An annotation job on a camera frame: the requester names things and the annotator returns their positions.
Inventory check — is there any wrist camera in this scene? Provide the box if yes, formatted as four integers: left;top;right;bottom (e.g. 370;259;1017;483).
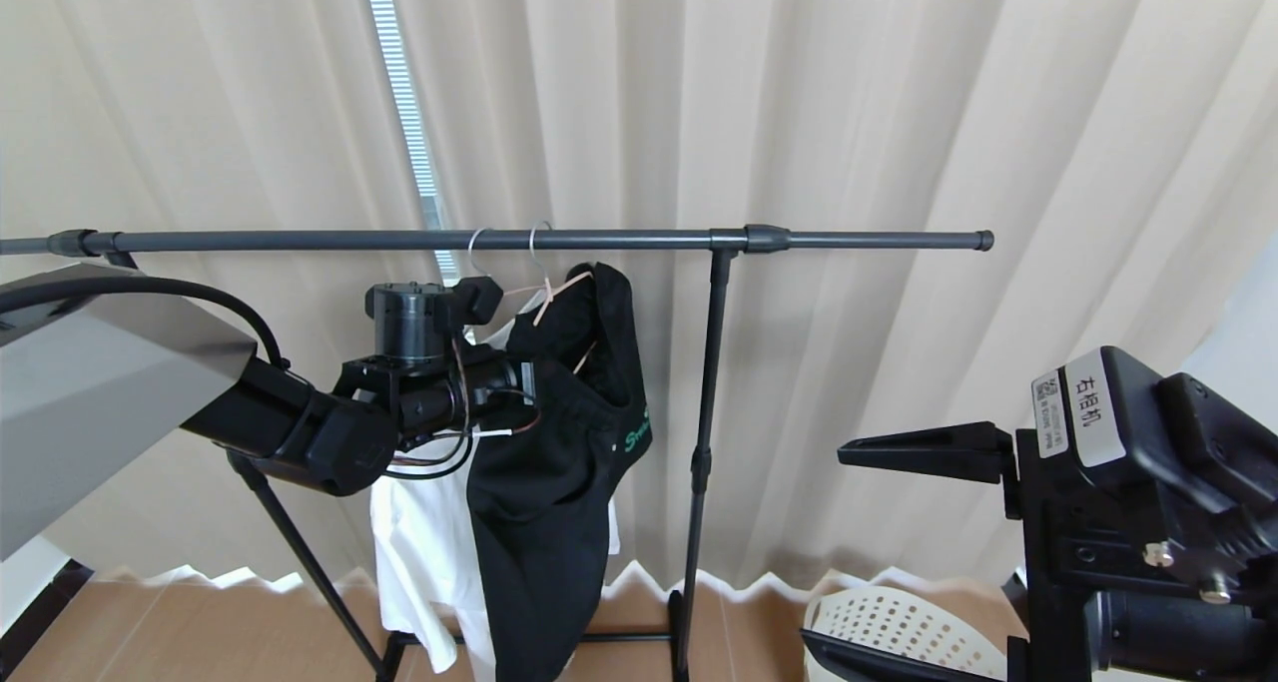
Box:
454;276;505;326
1031;345;1278;603

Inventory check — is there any pink clothes hanger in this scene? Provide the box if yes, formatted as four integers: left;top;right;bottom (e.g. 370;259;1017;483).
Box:
527;223;598;375
459;228;548;348

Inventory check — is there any black garment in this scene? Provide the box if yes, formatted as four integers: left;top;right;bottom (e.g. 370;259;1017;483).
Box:
465;263;655;682

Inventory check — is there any white laundry basket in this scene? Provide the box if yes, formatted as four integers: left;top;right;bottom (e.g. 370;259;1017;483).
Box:
802;584;1009;682

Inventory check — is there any black clothes rack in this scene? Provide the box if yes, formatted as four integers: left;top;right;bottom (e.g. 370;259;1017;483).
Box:
0;226;996;682

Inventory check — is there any beige curtain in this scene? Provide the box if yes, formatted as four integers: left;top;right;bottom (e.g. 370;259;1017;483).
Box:
0;0;1278;603

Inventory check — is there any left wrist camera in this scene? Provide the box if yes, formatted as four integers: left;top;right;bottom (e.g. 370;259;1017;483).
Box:
454;276;505;326

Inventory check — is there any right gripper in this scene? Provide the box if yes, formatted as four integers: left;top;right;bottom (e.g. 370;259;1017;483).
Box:
802;421;1278;682

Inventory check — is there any white printed t-shirt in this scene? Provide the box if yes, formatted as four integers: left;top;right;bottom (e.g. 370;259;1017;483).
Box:
369;293;620;682

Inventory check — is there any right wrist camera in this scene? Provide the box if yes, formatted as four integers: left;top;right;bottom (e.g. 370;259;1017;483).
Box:
1031;345;1278;603

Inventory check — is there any black cable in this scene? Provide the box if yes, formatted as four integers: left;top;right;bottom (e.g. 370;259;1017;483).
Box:
0;275;291;368

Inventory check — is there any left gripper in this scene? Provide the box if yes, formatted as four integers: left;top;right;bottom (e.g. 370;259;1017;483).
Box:
442;354;540;433

